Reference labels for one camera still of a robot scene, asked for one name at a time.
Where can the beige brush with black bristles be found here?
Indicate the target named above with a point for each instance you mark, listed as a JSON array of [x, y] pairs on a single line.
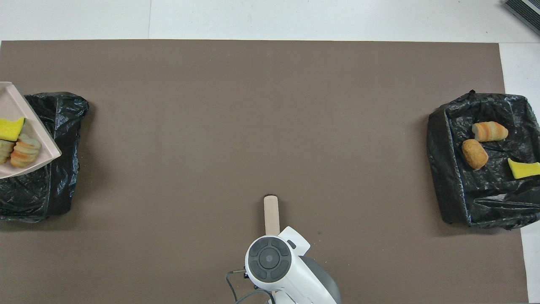
[[271, 215]]

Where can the brown potato shaped bread roll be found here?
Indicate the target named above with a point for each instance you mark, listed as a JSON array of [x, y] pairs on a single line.
[[474, 154]]

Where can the orange striped croissant piece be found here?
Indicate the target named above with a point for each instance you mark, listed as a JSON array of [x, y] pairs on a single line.
[[489, 131]]

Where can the small striped croissant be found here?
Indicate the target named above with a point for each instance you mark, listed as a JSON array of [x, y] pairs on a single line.
[[25, 152]]

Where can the plain yellow sponge piece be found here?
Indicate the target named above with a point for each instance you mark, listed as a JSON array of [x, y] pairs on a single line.
[[524, 168]]

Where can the notched yellow sponge piece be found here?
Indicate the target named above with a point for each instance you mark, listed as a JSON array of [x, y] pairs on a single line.
[[9, 129]]

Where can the beige plastic dustpan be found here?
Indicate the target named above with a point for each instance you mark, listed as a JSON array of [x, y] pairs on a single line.
[[10, 103]]

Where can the pale dumpling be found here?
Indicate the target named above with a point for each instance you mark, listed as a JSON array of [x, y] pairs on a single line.
[[5, 151]]

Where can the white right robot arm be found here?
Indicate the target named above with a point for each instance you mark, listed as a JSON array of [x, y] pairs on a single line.
[[270, 259]]

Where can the bin lined with black bag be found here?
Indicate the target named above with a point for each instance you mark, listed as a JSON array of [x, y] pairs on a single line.
[[63, 126], [455, 190]]

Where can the brown table mat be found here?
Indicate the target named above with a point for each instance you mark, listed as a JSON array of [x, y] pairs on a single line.
[[270, 147]]

